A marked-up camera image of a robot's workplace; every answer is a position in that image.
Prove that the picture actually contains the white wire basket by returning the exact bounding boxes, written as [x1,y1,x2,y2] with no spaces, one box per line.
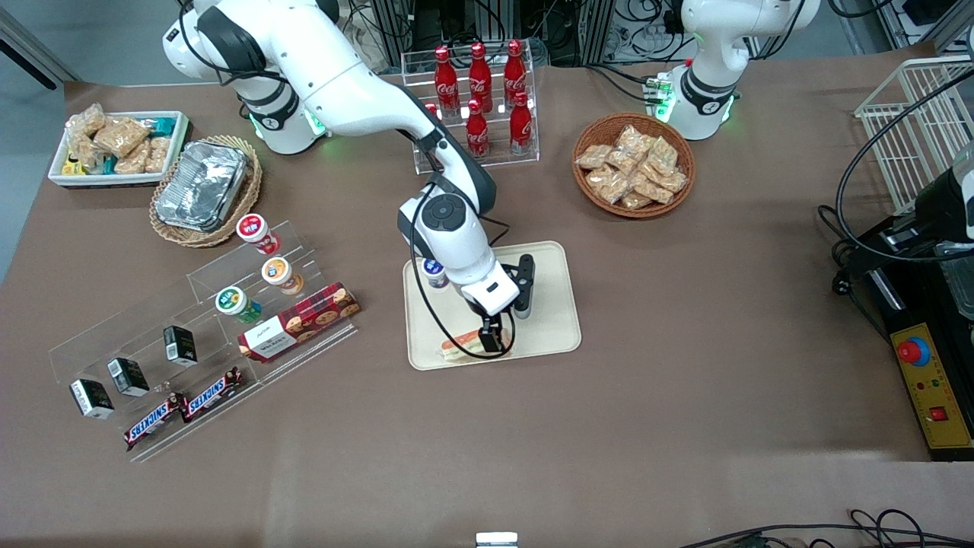
[854,55,974,216]

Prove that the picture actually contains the aluminium foil container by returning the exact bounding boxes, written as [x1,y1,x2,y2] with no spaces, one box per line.
[154,141,252,233]

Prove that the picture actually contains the aluminium profile frame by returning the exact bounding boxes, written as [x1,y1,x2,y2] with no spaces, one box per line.
[371,0,619,66]

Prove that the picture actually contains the red emergency stop button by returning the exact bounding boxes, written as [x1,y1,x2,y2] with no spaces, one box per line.
[896,336,932,368]

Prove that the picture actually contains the red lid cup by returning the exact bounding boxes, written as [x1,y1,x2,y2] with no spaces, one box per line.
[235,213,282,257]

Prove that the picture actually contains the beige plastic tray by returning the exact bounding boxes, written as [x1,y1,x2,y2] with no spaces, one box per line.
[402,241,583,371]

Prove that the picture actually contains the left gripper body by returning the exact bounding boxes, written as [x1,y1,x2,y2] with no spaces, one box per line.
[915,162,974,246]

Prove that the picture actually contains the clear acrylic stepped stand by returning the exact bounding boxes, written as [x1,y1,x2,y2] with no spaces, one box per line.
[47,219,361,464]

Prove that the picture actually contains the triangular sandwich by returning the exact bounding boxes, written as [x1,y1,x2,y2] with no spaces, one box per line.
[441,329,513,363]

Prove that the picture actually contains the black cable with plug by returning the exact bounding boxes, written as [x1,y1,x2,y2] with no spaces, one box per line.
[818,204,862,298]

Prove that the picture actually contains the thick black looped cable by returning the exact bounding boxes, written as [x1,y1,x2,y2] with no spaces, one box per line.
[836,68,974,264]

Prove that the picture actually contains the black yellow control box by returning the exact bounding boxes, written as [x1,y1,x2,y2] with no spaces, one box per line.
[867,217,974,463]

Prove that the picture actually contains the round wicker basket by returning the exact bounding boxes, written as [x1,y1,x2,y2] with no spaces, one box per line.
[571,113,696,220]

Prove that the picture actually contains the Snickers bar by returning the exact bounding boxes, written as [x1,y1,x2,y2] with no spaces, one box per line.
[180,367,246,423]
[124,393,188,451]

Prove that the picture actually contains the green lid cup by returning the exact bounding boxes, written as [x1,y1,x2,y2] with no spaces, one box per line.
[215,286,263,325]

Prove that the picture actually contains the tan snack packet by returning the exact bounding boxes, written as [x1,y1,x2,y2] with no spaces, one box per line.
[145,135,173,174]
[67,103,107,139]
[67,134,103,172]
[114,142,153,176]
[91,114,151,159]

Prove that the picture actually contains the crumpled beige cloth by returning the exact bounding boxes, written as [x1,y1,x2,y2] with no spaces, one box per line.
[335,9,390,77]

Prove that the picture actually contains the small black white box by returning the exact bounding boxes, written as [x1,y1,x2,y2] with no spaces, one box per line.
[163,325,199,368]
[107,357,151,398]
[69,378,116,420]

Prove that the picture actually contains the red tartan cookie box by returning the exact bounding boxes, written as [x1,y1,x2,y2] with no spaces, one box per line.
[237,282,361,363]

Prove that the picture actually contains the white plastic bin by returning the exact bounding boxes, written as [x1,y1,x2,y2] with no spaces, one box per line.
[47,110,191,190]

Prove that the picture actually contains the thin black cables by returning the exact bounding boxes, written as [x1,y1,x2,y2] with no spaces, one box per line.
[677,508,974,548]

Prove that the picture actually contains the clear acrylic bottle rack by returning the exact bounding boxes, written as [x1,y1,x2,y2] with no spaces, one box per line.
[401,44,540,176]

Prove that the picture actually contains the oval wicker basket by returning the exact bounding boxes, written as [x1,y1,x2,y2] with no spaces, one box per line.
[149,135,263,248]

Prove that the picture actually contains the orange lid cup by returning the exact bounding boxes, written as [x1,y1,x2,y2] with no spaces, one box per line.
[261,256,305,297]

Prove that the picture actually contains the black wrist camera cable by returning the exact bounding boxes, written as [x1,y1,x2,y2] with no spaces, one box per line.
[409,174,520,360]

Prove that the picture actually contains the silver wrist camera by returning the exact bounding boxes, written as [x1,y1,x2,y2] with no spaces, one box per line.
[513,255,538,319]

